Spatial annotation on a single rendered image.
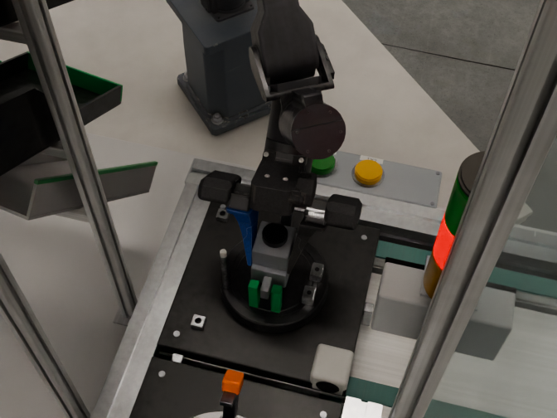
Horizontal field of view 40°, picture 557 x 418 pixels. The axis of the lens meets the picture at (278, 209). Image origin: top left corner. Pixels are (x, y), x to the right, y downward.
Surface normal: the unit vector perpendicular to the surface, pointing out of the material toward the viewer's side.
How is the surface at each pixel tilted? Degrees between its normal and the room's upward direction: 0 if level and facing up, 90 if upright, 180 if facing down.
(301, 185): 40
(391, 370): 0
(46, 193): 90
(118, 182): 90
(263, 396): 0
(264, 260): 90
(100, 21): 0
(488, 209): 90
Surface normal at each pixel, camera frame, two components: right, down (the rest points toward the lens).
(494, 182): -0.25, 0.80
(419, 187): 0.01, -0.57
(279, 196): -0.22, 0.51
